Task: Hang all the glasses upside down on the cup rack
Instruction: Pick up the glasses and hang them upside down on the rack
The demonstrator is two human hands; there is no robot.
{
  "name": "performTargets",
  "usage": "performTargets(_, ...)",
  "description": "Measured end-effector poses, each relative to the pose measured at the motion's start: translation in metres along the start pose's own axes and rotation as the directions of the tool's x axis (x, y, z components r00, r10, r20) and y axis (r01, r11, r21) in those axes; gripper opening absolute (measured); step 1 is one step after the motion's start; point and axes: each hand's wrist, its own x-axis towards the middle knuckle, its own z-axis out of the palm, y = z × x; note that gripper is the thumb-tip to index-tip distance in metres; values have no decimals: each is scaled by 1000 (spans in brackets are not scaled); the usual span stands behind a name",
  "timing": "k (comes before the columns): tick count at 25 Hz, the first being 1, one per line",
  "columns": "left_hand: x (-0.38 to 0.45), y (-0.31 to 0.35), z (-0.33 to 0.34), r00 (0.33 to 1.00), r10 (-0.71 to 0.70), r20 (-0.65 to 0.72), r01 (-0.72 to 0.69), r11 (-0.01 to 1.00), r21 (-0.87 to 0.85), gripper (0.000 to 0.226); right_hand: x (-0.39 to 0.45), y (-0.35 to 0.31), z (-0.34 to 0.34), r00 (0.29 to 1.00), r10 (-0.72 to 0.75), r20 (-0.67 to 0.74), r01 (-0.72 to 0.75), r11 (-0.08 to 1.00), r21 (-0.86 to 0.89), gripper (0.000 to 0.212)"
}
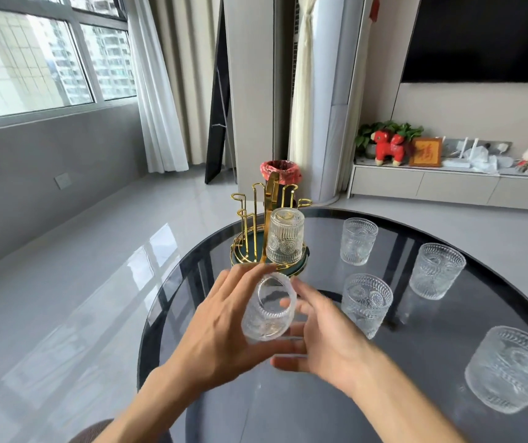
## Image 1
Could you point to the person's right hand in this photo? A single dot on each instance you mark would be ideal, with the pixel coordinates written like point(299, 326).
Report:
point(333, 346)

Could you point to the person's left hand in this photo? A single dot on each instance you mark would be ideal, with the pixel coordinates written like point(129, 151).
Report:
point(208, 336)

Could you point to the person's left thumb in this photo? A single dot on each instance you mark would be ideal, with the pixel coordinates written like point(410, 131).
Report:
point(291, 346)

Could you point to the person's right thumb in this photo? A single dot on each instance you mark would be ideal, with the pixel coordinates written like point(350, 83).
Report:
point(289, 363)

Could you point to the clear embossed glass cup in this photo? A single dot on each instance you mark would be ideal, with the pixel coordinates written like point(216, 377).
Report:
point(368, 306)
point(285, 239)
point(358, 244)
point(435, 274)
point(511, 373)
point(264, 325)

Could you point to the person's right forearm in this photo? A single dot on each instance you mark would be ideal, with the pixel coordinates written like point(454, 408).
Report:
point(402, 405)

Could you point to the person's left forearm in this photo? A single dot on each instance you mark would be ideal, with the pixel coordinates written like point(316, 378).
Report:
point(148, 410)

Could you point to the gold cup rack green tray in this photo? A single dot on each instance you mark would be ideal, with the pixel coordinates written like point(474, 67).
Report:
point(250, 244)

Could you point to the trash bin with red bag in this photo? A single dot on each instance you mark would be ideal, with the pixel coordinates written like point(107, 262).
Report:
point(280, 172)

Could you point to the red toy horse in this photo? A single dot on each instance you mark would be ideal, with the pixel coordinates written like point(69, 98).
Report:
point(387, 145)

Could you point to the green potted plant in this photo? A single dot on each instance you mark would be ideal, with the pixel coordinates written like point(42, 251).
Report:
point(365, 133)

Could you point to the beige television cabinet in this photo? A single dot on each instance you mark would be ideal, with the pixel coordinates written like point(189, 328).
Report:
point(453, 186)

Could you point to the gold framed picture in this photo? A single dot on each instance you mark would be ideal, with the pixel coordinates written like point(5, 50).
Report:
point(425, 152)

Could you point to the cream tied curtain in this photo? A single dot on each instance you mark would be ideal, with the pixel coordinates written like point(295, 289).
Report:
point(302, 110)

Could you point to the white standing air conditioner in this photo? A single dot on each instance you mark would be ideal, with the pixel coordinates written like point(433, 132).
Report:
point(342, 110)

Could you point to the black leaning board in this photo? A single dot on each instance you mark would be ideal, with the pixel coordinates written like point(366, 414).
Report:
point(218, 110)

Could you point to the white router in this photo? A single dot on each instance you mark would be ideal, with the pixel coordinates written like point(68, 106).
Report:
point(458, 161)

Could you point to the clear plastic bag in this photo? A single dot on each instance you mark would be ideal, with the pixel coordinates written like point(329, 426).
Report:
point(483, 161)

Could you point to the white sheer curtain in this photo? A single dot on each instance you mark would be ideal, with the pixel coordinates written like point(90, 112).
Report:
point(158, 110)

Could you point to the beige curtain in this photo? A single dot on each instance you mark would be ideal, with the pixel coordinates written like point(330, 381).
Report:
point(199, 87)

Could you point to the red hanging ornament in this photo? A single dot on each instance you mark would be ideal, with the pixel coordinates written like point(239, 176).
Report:
point(374, 8)

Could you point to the large window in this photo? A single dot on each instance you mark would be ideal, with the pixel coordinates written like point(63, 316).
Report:
point(24, 59)

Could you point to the grey wall outlet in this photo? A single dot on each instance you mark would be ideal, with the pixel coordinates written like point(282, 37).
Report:
point(62, 181)

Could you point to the black wall television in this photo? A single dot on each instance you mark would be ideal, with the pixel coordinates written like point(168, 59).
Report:
point(481, 36)

